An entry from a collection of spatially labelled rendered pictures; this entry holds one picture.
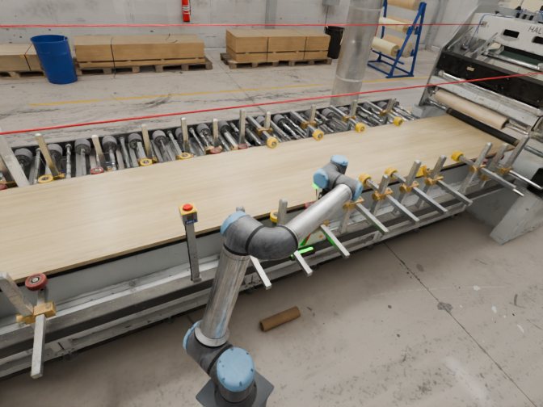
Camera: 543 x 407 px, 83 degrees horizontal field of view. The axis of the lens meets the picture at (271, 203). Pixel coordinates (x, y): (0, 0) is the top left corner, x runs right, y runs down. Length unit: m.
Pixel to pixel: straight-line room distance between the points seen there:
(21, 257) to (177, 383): 1.16
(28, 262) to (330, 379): 1.87
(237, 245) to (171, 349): 1.44
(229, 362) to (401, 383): 1.44
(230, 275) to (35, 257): 1.08
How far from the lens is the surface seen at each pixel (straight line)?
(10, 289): 1.65
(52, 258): 1.88
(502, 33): 4.10
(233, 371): 1.39
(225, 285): 1.22
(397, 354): 2.61
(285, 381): 2.32
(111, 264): 1.90
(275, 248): 1.05
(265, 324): 2.39
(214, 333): 1.39
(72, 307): 2.02
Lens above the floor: 2.16
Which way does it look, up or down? 39 degrees down
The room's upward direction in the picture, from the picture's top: 6 degrees clockwise
